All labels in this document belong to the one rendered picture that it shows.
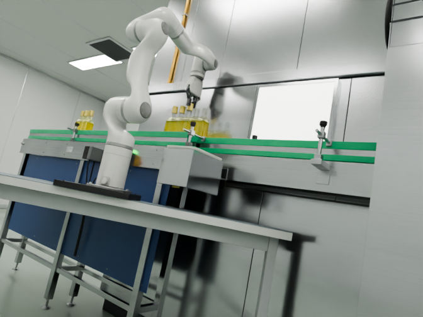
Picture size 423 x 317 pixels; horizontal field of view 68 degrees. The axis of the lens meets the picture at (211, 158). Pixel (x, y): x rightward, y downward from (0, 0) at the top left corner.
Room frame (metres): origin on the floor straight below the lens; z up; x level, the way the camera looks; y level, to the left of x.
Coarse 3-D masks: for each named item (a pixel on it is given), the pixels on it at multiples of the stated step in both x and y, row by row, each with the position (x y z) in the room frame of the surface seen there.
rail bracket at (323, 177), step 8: (320, 128) 1.14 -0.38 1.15; (320, 136) 1.13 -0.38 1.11; (320, 144) 1.13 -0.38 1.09; (328, 144) 1.22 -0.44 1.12; (320, 152) 1.13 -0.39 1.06; (312, 160) 1.13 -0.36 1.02; (320, 160) 1.11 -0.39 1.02; (320, 168) 1.18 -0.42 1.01; (328, 168) 1.18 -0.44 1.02; (320, 176) 1.21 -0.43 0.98; (328, 176) 1.19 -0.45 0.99; (328, 184) 1.19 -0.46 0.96
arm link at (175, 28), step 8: (160, 8) 1.40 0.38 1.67; (168, 8) 1.42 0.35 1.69; (144, 16) 1.40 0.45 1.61; (152, 16) 1.39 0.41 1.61; (160, 16) 1.40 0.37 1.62; (168, 16) 1.41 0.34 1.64; (128, 24) 1.39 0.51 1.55; (168, 24) 1.44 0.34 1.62; (176, 24) 1.47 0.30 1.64; (128, 32) 1.38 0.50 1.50; (176, 32) 1.50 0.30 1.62; (136, 40) 1.40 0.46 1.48
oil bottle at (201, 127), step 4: (200, 116) 1.68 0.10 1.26; (204, 116) 1.67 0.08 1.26; (196, 120) 1.68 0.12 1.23; (200, 120) 1.66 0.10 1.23; (204, 120) 1.65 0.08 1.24; (208, 120) 1.68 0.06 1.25; (196, 124) 1.68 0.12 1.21; (200, 124) 1.66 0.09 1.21; (204, 124) 1.66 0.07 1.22; (208, 124) 1.69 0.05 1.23; (196, 128) 1.67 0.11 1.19; (200, 128) 1.66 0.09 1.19; (204, 128) 1.66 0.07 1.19; (196, 132) 1.67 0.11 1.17; (200, 132) 1.65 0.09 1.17; (204, 132) 1.67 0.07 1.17
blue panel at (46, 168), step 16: (32, 160) 2.50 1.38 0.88; (48, 160) 2.35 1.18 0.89; (64, 160) 2.22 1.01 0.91; (80, 160) 2.10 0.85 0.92; (32, 176) 2.46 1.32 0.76; (48, 176) 2.31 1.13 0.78; (64, 176) 2.18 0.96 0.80; (96, 176) 1.96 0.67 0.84; (128, 176) 1.78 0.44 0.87; (144, 176) 1.71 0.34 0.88; (144, 192) 1.69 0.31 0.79
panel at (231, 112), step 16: (320, 80) 1.43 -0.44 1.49; (336, 80) 1.39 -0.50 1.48; (208, 96) 1.84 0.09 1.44; (224, 96) 1.77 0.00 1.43; (240, 96) 1.70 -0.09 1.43; (256, 96) 1.64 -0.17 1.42; (336, 96) 1.39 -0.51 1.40; (192, 112) 1.91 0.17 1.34; (208, 112) 1.83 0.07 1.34; (224, 112) 1.76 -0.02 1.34; (240, 112) 1.69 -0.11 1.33; (208, 128) 1.81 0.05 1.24; (224, 128) 1.74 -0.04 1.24; (240, 128) 1.68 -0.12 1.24
